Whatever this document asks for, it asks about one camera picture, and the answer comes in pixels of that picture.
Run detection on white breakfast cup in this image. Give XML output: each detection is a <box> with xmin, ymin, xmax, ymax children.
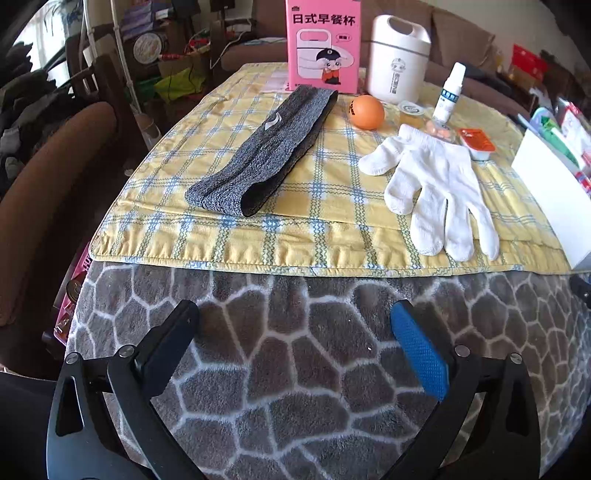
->
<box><xmin>367</xmin><ymin>15</ymin><xmax>432</xmax><ymax>104</ymax></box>

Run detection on white floor lamp stand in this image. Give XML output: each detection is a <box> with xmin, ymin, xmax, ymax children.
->
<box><xmin>83</xmin><ymin>0</ymin><xmax>160</xmax><ymax>148</ymax></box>

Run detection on grey headband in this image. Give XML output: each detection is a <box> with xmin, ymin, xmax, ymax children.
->
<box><xmin>185</xmin><ymin>84</ymin><xmax>339</xmax><ymax>217</ymax></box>

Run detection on white cardboard box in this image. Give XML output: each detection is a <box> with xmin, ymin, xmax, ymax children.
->
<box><xmin>511</xmin><ymin>129</ymin><xmax>591</xmax><ymax>271</ymax></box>

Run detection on yellow plaid cloth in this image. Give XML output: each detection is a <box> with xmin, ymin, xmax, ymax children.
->
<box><xmin>89</xmin><ymin>62</ymin><xmax>583</xmax><ymax>280</ymax></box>

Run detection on orange ball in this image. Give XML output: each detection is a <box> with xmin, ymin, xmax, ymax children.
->
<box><xmin>348</xmin><ymin>95</ymin><xmax>385</xmax><ymax>130</ymax></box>

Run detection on orange jelly cup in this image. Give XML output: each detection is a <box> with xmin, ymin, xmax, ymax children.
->
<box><xmin>457</xmin><ymin>128</ymin><xmax>496</xmax><ymax>161</ymax></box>

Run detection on green wipes packet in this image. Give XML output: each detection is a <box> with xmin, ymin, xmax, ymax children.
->
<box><xmin>538</xmin><ymin>115</ymin><xmax>580</xmax><ymax>167</ymax></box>

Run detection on red snack bags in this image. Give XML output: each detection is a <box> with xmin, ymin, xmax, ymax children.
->
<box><xmin>558</xmin><ymin>99</ymin><xmax>591</xmax><ymax>195</ymax></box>

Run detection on pink cardboard box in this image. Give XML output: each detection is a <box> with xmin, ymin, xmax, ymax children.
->
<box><xmin>285</xmin><ymin>0</ymin><xmax>361</xmax><ymax>93</ymax></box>

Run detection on dark cloth pile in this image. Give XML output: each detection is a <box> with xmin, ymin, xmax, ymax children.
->
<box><xmin>0</xmin><ymin>41</ymin><xmax>93</xmax><ymax>195</ymax></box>

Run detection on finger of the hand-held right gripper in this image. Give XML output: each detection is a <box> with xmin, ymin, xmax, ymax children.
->
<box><xmin>571</xmin><ymin>272</ymin><xmax>591</xmax><ymax>303</ymax></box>

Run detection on white spray bottle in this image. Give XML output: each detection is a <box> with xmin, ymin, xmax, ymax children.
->
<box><xmin>433</xmin><ymin>62</ymin><xmax>467</xmax><ymax>124</ymax></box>

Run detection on red gift box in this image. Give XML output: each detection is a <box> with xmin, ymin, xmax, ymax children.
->
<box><xmin>512</xmin><ymin>44</ymin><xmax>550</xmax><ymax>77</ymax></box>

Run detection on pink plastic basket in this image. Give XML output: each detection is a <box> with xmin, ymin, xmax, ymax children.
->
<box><xmin>55</xmin><ymin>242</ymin><xmax>93</xmax><ymax>344</ymax></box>

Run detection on white cotton glove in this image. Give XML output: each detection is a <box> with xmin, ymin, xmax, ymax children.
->
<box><xmin>358</xmin><ymin>124</ymin><xmax>501</xmax><ymax>261</ymax></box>

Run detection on round cookie tin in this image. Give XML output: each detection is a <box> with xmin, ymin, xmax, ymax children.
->
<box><xmin>134</xmin><ymin>32</ymin><xmax>163</xmax><ymax>63</ymax></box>

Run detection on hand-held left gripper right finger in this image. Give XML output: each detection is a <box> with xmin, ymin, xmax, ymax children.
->
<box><xmin>389</xmin><ymin>300</ymin><xmax>541</xmax><ymax>480</ymax></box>

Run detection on brown cushioned chair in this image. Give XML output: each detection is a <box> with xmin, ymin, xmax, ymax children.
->
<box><xmin>0</xmin><ymin>102</ymin><xmax>118</xmax><ymax>330</ymax></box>

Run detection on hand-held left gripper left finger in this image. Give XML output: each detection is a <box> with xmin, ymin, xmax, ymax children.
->
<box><xmin>46</xmin><ymin>300</ymin><xmax>204</xmax><ymax>480</ymax></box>

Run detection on brown sofa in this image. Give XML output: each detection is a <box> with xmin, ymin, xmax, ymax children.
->
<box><xmin>222</xmin><ymin>0</ymin><xmax>546</xmax><ymax>116</ymax></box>

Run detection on green bag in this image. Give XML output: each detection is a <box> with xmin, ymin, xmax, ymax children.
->
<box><xmin>154</xmin><ymin>68</ymin><xmax>207</xmax><ymax>102</ymax></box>

